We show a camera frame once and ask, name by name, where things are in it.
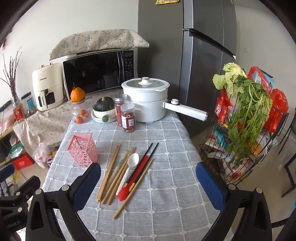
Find red box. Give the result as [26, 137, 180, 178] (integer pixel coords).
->
[12, 154, 36, 171]

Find blue-label clear container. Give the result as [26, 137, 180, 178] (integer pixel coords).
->
[21, 92, 37, 116]

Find white plastic spoon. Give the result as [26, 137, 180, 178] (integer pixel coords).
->
[116, 152, 140, 196]

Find black metal chair frame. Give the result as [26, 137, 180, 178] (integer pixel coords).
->
[278, 111, 296, 198]

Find red snack packet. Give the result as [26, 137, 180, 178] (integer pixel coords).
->
[215, 90, 230, 123]

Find tall red spice jar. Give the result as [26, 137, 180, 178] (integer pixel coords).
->
[114, 94, 128, 127]

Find black microwave oven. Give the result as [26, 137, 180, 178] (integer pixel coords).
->
[62, 49, 139, 99]

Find pile of wooden chopsticks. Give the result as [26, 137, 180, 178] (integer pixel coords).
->
[96, 144, 154, 219]

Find large orange fruit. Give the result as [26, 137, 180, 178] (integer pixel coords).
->
[70, 86, 86, 102]

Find red plastic bag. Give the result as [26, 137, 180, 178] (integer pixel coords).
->
[268, 89, 289, 133]

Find white electric cooking pot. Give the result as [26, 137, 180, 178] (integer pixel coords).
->
[121, 77, 209, 123]

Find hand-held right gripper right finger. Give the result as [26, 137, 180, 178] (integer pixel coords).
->
[195, 161, 273, 241]

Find grey refrigerator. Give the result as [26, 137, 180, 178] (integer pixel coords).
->
[137, 0, 238, 139]

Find glass jar of small oranges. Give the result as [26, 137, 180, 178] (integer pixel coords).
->
[72, 97, 92, 124]

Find black chopstick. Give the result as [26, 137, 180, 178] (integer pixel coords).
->
[128, 142, 160, 190]
[125, 142, 153, 187]

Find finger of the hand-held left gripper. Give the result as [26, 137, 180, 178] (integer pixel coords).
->
[13, 175, 41, 202]

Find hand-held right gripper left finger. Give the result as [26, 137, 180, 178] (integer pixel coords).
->
[26, 162, 102, 241]

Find dark green kabocha squash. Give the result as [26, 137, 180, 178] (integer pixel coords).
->
[93, 97, 115, 112]

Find small-flower print tablecloth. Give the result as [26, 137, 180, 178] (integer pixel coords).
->
[13, 98, 97, 151]

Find floral cover cloth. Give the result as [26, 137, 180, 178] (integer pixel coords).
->
[49, 29, 149, 61]

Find glass jar with red label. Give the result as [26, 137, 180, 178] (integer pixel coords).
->
[12, 102, 25, 123]

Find red spoon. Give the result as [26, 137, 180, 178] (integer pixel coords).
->
[117, 152, 151, 202]

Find black wire rack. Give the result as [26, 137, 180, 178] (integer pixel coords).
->
[198, 93, 290, 186]

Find grey checked tablecloth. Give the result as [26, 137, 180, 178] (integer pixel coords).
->
[43, 109, 232, 241]

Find clear plastic bag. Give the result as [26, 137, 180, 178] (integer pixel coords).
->
[34, 143, 52, 169]

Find glass pot lid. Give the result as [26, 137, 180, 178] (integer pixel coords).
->
[122, 77, 167, 90]

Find dried branches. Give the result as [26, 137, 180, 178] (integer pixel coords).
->
[0, 46, 23, 103]

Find cream air fryer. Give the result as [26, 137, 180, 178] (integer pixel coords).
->
[32, 62, 64, 111]

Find stack of white bowls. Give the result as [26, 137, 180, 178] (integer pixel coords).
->
[91, 108, 117, 123]

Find pink lattice utensil holder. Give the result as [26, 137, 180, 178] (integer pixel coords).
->
[65, 133, 99, 168]

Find short red-label spice jar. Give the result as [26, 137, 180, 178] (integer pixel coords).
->
[120, 103, 136, 133]

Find bunch of green cilantro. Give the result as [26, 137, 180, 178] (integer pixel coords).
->
[227, 76, 273, 168]

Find blue and red packet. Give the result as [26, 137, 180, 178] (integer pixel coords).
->
[247, 66, 275, 93]

